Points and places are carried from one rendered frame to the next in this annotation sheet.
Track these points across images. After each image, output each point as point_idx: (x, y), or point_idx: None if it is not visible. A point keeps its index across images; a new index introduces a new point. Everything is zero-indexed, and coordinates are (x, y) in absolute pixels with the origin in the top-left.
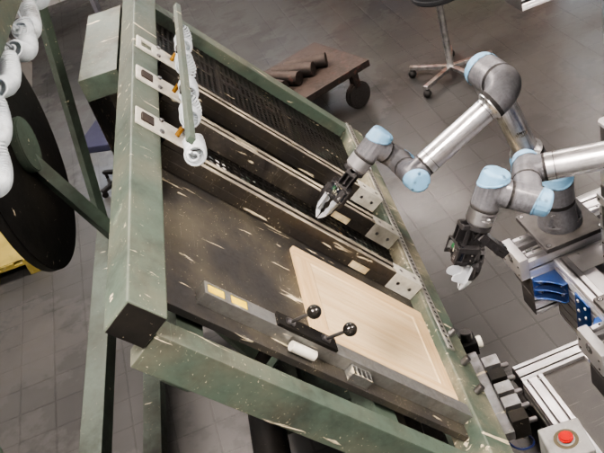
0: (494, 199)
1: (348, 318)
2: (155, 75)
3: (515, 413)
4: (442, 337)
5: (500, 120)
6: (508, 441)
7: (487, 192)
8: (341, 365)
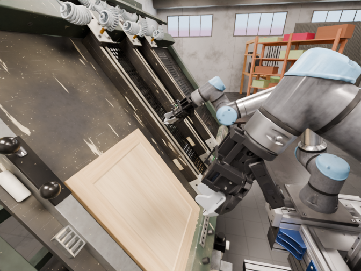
0: (308, 102)
1: (130, 185)
2: None
3: None
4: (201, 233)
5: None
6: None
7: (300, 84)
8: (60, 220)
